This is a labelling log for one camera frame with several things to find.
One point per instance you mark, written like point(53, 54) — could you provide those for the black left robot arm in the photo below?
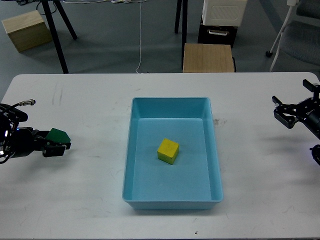
point(10, 118)

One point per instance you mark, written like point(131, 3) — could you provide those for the black table leg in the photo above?
point(181, 19)

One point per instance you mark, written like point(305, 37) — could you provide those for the grey office chair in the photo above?
point(297, 39)

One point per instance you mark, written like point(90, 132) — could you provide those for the light wooden box left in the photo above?
point(27, 31)

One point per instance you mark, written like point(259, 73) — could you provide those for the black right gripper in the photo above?
point(306, 111)

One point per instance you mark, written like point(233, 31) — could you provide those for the blue plastic bin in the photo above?
point(194, 180)

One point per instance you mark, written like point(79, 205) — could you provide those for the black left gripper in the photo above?
point(24, 140)

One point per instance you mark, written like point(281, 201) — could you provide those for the black storage crate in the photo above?
point(217, 35)

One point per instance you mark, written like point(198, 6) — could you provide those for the green wooden block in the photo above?
point(58, 136)

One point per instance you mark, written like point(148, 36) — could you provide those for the yellow wooden block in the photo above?
point(168, 151)

